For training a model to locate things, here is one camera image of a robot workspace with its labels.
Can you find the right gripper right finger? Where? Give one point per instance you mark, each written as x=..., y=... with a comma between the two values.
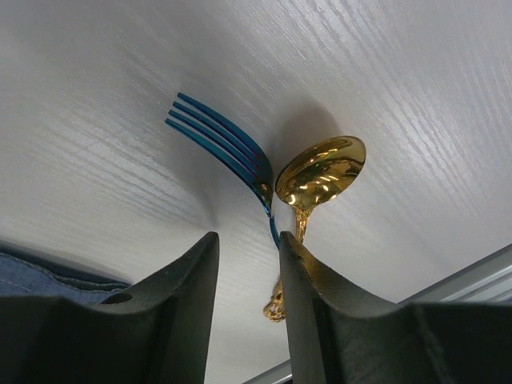
x=380, y=344

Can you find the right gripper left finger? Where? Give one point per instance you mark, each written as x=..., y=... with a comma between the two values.
x=157, y=331

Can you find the blue cloth placemat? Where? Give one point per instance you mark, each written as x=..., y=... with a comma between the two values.
x=26, y=275

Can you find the blue handled utensil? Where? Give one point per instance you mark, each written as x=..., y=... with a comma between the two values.
x=229, y=144

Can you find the gold spoon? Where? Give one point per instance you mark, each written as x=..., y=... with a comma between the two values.
x=319, y=174

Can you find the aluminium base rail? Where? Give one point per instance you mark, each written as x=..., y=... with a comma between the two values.
x=472, y=280

